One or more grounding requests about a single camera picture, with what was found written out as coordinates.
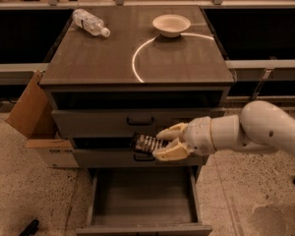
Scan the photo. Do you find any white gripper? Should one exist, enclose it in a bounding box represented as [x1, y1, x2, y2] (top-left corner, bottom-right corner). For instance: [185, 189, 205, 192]
[152, 117, 215, 161]

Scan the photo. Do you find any dark chocolate rxbar wrapper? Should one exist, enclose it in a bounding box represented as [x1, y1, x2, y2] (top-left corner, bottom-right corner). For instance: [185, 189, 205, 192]
[130, 133, 168, 154]

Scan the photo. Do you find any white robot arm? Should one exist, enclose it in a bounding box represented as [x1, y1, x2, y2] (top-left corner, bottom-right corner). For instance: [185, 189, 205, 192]
[152, 100, 295, 161]

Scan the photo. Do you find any top grey drawer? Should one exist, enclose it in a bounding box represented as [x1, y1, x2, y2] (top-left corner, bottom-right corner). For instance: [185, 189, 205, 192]
[52, 107, 225, 138]

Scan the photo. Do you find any bottom grey open drawer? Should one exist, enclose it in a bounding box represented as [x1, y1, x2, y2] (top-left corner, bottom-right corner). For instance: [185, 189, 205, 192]
[76, 166, 212, 236]

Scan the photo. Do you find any grey wooden drawer cabinet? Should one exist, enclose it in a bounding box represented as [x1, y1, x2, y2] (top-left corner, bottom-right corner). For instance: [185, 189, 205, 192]
[38, 5, 236, 236]

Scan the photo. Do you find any middle grey drawer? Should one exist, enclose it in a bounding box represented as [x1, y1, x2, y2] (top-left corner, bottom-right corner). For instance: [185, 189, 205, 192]
[73, 149, 208, 168]

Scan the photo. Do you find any white paper bowl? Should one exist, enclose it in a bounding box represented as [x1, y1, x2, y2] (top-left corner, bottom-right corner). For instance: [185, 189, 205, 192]
[152, 15, 191, 38]

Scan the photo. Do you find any open cardboard box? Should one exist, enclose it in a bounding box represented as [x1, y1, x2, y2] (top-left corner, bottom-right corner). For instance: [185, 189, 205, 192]
[6, 71, 79, 168]

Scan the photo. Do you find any clear plastic water bottle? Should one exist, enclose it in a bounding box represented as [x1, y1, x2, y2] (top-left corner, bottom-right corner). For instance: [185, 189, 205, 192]
[73, 9, 110, 37]

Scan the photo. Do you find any black object on floor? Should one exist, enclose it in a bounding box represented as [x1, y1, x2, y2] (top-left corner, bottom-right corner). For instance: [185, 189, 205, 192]
[19, 219, 39, 236]

